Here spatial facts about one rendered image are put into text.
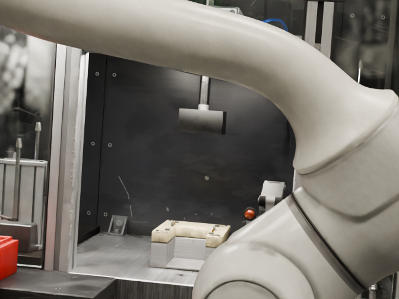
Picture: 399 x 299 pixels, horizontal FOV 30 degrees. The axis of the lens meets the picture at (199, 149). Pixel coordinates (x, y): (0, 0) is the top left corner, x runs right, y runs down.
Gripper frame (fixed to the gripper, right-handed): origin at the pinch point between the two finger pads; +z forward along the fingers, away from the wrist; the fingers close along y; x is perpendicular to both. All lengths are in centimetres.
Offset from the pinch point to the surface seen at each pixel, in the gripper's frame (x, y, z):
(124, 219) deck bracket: 36, -10, 69
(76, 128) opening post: 35.3, 11.2, 26.5
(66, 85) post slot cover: 37.4, 18.4, 26.4
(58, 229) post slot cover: 37.4, -6.3, 26.4
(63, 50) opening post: 38, 24, 26
